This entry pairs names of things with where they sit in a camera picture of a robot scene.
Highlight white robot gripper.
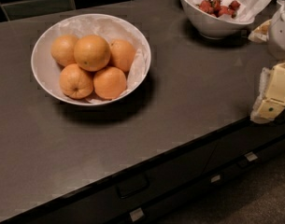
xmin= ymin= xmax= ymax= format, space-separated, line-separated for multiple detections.
xmin=248 ymin=0 xmax=285 ymax=124

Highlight white bowl with strawberries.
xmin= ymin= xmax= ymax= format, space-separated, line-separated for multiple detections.
xmin=180 ymin=0 xmax=254 ymax=39

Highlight back right orange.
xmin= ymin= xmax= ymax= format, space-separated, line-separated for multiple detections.
xmin=109 ymin=39 xmax=136 ymax=73

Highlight orange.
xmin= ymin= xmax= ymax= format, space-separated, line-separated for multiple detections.
xmin=93 ymin=66 xmax=127 ymax=100
xmin=74 ymin=35 xmax=111 ymax=72
xmin=50 ymin=35 xmax=78 ymax=66
xmin=59 ymin=63 xmax=93 ymax=100
xmin=109 ymin=39 xmax=136 ymax=73

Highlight white paper liner in bowl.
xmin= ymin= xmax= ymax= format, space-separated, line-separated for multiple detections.
xmin=56 ymin=15 xmax=148 ymax=105

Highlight front right orange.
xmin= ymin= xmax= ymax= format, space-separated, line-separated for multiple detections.
xmin=93 ymin=66 xmax=127 ymax=100

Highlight top centre orange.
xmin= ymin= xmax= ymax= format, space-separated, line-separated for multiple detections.
xmin=74 ymin=35 xmax=111 ymax=72

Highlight white bowl with oranges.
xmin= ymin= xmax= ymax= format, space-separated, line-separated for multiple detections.
xmin=30 ymin=13 xmax=152 ymax=107

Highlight front left orange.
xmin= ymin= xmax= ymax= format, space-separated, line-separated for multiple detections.
xmin=59 ymin=63 xmax=93 ymax=100

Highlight back left orange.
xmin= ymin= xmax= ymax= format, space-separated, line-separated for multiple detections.
xmin=50 ymin=35 xmax=78 ymax=66

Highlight red strawberries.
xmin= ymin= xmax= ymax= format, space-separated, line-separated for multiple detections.
xmin=196 ymin=0 xmax=240 ymax=19

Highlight dark upper drawer right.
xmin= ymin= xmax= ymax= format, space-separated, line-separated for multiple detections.
xmin=205 ymin=120 xmax=285 ymax=173

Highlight dark drawer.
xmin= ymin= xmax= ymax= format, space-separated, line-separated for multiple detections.
xmin=113 ymin=138 xmax=285 ymax=224
xmin=8 ymin=143 xmax=215 ymax=224
xmin=205 ymin=120 xmax=285 ymax=173

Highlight dark lower drawer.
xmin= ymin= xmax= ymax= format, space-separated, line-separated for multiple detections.
xmin=113 ymin=138 xmax=285 ymax=224

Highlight dark upper drawer left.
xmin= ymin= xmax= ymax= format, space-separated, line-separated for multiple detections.
xmin=8 ymin=143 xmax=215 ymax=224

